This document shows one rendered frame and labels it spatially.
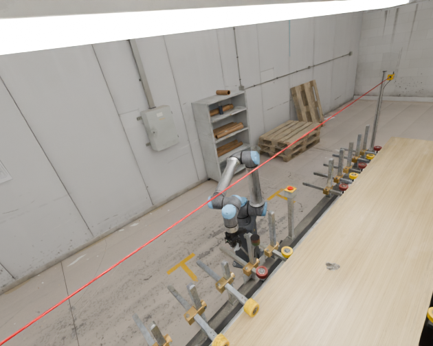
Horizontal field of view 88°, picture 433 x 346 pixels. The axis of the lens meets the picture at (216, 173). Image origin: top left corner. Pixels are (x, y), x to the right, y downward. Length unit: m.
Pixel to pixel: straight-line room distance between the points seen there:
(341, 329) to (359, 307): 0.17
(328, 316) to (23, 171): 3.36
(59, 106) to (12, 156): 0.77
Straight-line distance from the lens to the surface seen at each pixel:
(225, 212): 1.42
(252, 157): 1.92
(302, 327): 1.52
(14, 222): 3.78
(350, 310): 1.61
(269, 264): 1.98
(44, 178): 3.58
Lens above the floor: 2.25
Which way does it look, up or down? 28 degrees down
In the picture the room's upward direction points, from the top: 11 degrees counter-clockwise
